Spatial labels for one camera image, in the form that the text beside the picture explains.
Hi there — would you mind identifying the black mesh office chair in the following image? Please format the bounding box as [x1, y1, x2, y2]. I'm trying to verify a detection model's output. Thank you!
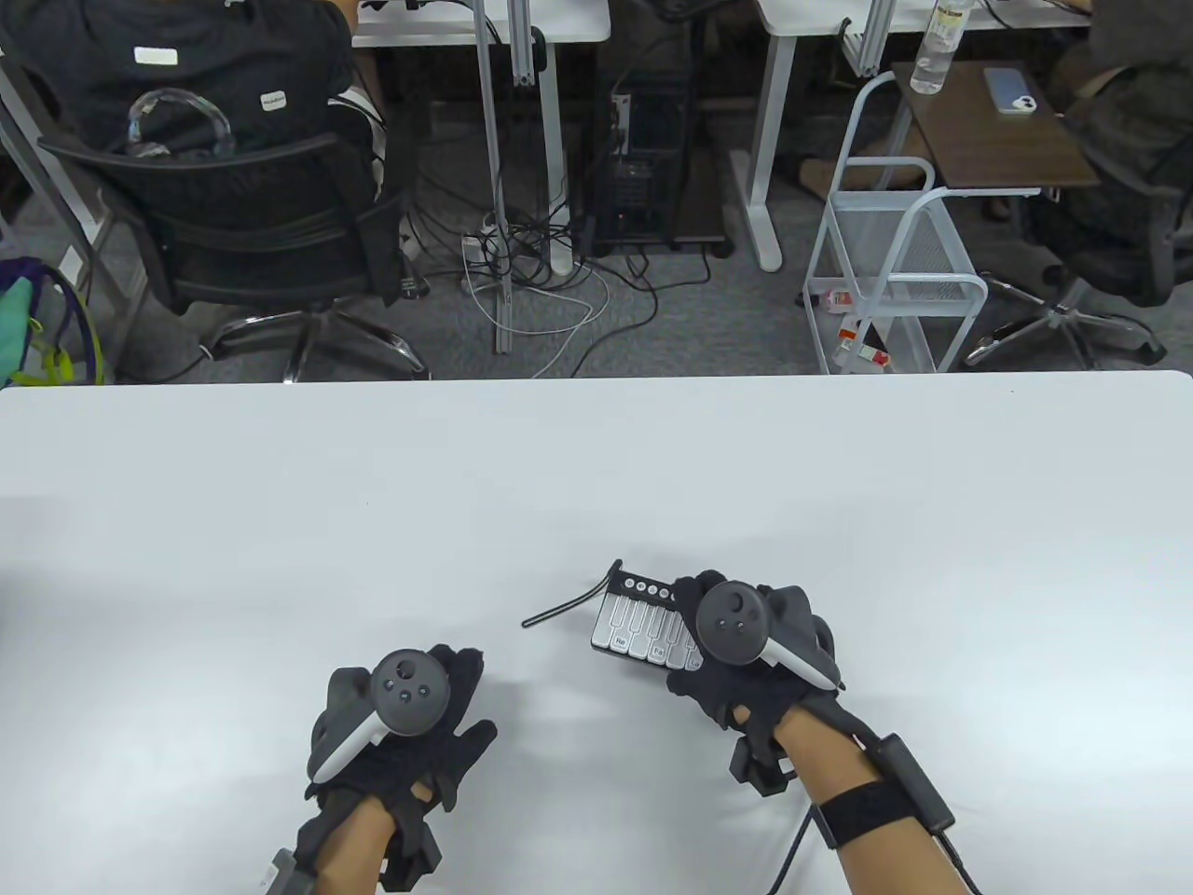
[35, 131, 432, 383]

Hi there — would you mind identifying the blue smartphone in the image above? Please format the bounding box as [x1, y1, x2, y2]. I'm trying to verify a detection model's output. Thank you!
[982, 66, 1041, 116]

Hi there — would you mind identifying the short aluminium profile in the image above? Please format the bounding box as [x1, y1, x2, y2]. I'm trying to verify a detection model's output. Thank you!
[507, 0, 547, 90]

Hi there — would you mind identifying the small toy piano keyboard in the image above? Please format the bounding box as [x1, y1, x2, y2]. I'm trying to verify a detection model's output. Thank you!
[588, 559, 711, 675]

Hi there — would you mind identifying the tangle of floor cables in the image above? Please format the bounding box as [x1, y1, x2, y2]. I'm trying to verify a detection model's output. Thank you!
[403, 182, 714, 379]

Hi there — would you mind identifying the person's right forearm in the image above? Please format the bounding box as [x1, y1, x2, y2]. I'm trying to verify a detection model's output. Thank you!
[774, 707, 966, 895]

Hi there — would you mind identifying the grey controller on left glove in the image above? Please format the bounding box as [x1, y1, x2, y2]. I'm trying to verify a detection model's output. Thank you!
[308, 648, 454, 784]

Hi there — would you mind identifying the grey controller on glove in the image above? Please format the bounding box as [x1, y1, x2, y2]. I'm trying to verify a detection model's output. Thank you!
[308, 648, 454, 784]
[696, 582, 849, 693]

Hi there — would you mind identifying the black backpack with white labels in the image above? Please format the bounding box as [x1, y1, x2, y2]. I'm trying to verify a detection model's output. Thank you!
[0, 0, 378, 192]

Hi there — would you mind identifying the person's left forearm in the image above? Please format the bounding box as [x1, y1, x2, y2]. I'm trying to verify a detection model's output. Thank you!
[312, 794, 413, 895]

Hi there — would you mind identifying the black strap of toy piano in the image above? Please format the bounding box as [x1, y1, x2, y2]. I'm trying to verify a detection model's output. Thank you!
[521, 582, 613, 628]

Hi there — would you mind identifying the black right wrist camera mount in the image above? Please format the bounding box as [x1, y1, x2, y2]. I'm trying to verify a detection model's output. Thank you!
[730, 730, 799, 795]

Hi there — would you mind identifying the black cable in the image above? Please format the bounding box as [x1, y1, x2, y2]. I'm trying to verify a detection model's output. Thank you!
[767, 804, 819, 895]

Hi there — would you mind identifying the brown side table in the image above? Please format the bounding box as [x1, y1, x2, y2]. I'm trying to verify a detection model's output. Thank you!
[891, 60, 1103, 204]

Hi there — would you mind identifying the clear water bottle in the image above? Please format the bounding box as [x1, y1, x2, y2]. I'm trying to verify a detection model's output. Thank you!
[910, 0, 976, 97]

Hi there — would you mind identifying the clear plastic headband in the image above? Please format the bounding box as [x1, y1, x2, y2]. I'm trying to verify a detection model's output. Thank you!
[125, 88, 235, 161]

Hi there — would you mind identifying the grey controller on right glove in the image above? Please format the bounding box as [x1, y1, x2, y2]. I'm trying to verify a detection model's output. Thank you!
[696, 582, 849, 693]

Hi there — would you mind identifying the black box on forearm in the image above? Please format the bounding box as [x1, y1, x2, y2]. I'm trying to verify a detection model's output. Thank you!
[870, 733, 958, 836]

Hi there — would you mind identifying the white desk with post leg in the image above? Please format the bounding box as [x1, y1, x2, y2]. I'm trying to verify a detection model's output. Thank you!
[352, 0, 613, 277]

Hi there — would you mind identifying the black white striped bag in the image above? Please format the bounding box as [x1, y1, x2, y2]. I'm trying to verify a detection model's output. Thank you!
[324, 86, 390, 202]

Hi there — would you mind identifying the teal and purple backpack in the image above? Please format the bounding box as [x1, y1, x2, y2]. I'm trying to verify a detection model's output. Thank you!
[0, 255, 105, 389]

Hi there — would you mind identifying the white power strip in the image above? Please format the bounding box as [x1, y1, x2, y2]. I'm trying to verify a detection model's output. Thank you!
[460, 213, 511, 273]

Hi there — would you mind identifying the white desk with foot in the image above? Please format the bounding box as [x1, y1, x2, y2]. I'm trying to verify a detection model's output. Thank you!
[725, 0, 1093, 274]

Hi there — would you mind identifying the person's left hand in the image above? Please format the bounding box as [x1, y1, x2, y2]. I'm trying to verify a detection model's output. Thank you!
[306, 643, 500, 814]

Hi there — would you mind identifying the white metal rolling cart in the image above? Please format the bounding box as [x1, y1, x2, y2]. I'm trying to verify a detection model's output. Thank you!
[802, 73, 1042, 376]

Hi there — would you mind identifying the black wristband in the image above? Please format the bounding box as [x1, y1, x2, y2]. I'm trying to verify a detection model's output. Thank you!
[809, 778, 926, 850]

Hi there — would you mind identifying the aluminium profile post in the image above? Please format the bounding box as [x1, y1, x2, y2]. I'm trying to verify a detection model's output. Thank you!
[469, 0, 519, 356]

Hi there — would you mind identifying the grey box on left forearm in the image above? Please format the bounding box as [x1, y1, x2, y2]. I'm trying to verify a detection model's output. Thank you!
[254, 844, 320, 895]

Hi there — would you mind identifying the black computer tower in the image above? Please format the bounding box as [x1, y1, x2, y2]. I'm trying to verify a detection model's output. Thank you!
[583, 86, 695, 255]

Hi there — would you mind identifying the black office chair chrome base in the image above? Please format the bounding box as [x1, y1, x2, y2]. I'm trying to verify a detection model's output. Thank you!
[963, 140, 1193, 371]

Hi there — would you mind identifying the person's right hand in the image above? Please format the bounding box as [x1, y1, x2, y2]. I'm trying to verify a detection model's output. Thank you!
[665, 571, 842, 742]

